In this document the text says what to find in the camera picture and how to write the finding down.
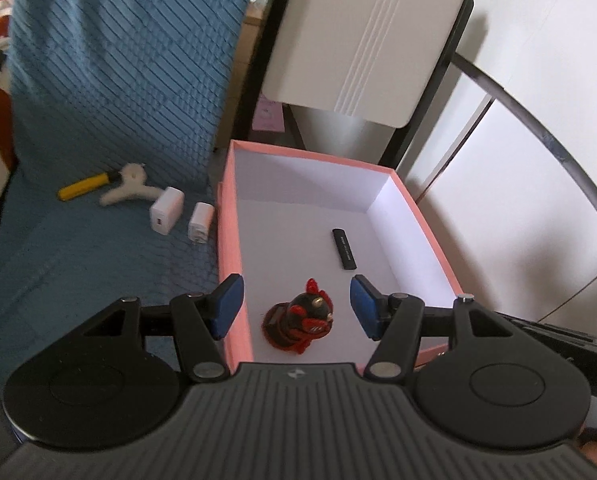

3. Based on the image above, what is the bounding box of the blue textured chair cover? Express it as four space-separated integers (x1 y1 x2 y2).
0 0 266 411

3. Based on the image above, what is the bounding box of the yellow handle screwdriver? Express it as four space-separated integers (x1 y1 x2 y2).
58 170 122 202

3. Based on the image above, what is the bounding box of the small white charger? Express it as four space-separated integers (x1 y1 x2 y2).
188 202 215 247

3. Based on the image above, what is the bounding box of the pink cardboard box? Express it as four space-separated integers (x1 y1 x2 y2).
216 140 461 378

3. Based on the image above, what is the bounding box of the white plush toy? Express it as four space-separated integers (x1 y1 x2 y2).
100 162 162 207

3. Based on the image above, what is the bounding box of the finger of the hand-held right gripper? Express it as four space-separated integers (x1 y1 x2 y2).
495 311 597 353

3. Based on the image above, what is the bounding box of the black curved metal tube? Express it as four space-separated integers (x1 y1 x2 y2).
448 52 597 261

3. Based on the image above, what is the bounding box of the red black cat figurine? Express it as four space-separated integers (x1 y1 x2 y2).
262 276 336 356

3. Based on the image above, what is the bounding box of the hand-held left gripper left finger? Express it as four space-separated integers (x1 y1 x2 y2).
81 273 245 382

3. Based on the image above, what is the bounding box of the large white charger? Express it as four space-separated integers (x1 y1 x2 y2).
149 186 186 233

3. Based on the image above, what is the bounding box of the black stick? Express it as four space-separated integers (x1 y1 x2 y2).
331 228 359 272

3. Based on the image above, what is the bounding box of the pink card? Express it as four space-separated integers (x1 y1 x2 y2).
252 99 285 133

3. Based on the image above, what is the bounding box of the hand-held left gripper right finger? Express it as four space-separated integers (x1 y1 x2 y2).
349 274 516 382

